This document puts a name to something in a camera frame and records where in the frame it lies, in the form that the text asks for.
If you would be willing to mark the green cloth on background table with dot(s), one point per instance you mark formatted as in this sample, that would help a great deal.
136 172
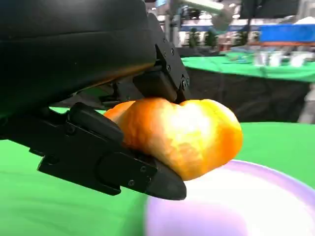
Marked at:
246 70

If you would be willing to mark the orange white toy bread roll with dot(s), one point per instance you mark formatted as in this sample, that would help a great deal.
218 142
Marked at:
184 135

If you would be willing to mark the black monitor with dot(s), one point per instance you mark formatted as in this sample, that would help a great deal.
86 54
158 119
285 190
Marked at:
268 7

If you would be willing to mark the small green tree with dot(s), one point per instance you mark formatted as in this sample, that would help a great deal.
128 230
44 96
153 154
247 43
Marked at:
242 38
193 38
211 38

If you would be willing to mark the blue box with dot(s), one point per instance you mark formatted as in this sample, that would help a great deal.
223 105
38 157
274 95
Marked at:
288 34

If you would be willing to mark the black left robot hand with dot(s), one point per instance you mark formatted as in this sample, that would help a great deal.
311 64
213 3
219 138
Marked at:
61 49

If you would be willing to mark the white cups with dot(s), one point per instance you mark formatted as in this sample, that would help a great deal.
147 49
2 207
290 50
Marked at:
278 59

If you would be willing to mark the lilac plate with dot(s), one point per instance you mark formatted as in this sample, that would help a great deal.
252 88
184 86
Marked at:
233 209

